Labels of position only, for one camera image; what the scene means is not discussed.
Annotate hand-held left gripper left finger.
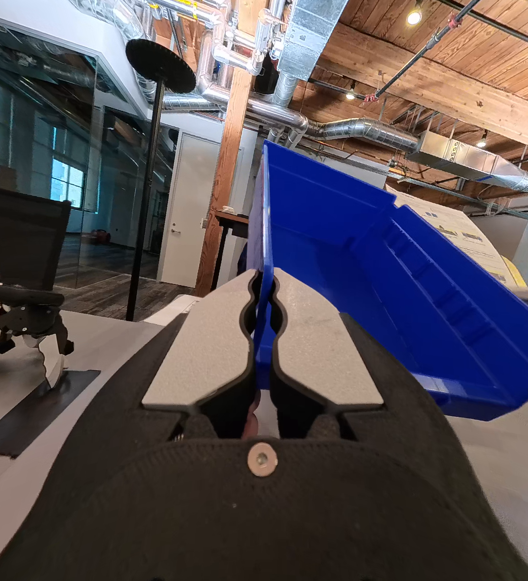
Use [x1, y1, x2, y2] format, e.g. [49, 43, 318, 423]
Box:
[142, 269, 262, 440]

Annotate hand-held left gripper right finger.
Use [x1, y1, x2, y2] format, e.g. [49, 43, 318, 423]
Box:
[269, 268, 385, 440]

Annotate blue plastic bin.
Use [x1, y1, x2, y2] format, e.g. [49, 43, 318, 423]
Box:
[246, 139, 528, 422]

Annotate wooden top office desk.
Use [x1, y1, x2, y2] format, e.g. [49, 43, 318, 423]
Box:
[210, 211, 250, 291]

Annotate grey desk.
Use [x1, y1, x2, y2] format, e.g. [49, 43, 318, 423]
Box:
[0, 295, 528, 581]

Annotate person's left hand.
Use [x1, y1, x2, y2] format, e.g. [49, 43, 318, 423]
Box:
[241, 395, 261, 440]

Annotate white door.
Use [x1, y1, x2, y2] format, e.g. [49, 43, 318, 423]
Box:
[157, 129, 221, 287]

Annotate printed instruction sheet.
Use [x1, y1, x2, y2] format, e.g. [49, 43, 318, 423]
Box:
[386, 185, 516, 287]

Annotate white stand with wooden board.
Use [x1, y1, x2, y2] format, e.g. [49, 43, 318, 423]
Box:
[384, 184, 528, 327]

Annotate black mesh chair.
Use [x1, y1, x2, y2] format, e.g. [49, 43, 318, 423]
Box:
[0, 182, 72, 291]

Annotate black floor lamp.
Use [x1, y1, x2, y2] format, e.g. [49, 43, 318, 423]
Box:
[125, 38, 197, 323]

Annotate black ceiling pipe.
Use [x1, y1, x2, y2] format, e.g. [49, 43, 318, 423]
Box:
[375, 0, 480, 98]

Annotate black and white camera rig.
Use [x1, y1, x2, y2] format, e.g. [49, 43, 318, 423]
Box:
[0, 252, 75, 390]

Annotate wooden post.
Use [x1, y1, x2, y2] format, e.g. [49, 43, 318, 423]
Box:
[195, 0, 269, 298]

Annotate silver round air duct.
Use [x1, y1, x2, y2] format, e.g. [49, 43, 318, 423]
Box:
[67, 0, 421, 153]

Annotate rectangular metal air duct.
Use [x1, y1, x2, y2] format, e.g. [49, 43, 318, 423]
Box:
[405, 132, 528, 195]

